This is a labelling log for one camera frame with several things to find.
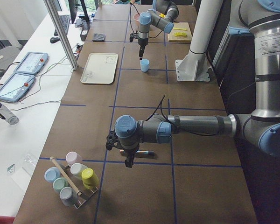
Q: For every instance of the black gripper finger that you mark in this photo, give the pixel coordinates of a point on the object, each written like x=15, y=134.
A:
x=142, y=51
x=131, y=160
x=128, y=162

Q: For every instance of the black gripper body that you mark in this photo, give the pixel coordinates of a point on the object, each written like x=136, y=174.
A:
x=129, y=152
x=142, y=43

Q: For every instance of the steel muddler black tip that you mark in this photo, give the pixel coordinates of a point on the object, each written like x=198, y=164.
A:
x=138, y=153

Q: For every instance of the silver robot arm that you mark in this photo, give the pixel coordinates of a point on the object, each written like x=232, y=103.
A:
x=254, y=109
x=151, y=16

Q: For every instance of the light blue cup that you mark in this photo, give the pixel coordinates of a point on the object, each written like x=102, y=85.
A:
x=144, y=65

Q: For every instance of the white cup rack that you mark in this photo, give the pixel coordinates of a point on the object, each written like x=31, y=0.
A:
x=86, y=193

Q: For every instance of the white cup on rack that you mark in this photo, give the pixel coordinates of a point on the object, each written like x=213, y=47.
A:
x=76, y=169

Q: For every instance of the pink cup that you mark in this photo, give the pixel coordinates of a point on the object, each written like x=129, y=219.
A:
x=73, y=157

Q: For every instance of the grey cup on rack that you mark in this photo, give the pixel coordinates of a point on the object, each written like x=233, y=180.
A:
x=68, y=196

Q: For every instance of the green cup on rack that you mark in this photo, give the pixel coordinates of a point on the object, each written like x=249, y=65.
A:
x=59, y=184

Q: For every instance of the blue cup on rack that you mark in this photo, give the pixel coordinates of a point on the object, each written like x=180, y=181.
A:
x=51, y=174

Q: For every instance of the pink bowl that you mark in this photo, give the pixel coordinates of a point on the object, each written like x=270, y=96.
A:
x=136, y=18

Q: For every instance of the lemon slices row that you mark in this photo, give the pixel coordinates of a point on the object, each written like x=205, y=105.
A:
x=180, y=34

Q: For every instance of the wooden cutting board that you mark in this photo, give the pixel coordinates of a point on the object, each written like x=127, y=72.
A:
x=188, y=38

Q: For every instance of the cream bear tray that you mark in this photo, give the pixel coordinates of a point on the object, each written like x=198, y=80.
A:
x=100, y=68

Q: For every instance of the grey folded cloth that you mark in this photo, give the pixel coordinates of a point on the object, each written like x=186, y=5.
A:
x=98, y=37

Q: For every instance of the black power strip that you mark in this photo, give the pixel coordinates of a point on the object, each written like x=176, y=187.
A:
x=85, y=29

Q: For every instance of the black orange connector block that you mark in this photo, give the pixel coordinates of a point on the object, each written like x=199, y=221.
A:
x=78, y=48

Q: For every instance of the black monitor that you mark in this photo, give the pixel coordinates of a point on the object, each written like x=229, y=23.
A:
x=73, y=7

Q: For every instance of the black keyboard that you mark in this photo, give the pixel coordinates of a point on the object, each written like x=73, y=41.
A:
x=65, y=22

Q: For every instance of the black computer mouse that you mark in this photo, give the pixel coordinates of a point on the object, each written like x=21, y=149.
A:
x=54, y=39

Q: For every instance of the blue teach pendant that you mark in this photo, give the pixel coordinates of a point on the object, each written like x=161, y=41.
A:
x=32, y=63
x=16, y=87

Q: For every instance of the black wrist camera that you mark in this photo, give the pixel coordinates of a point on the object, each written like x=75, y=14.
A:
x=133, y=36
x=111, y=141

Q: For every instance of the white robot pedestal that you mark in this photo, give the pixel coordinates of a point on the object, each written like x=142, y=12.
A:
x=193, y=67

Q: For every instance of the wooden rack handle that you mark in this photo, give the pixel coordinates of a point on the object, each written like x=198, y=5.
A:
x=64, y=174

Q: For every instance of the aluminium frame post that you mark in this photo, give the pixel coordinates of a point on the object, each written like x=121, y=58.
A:
x=51, y=8

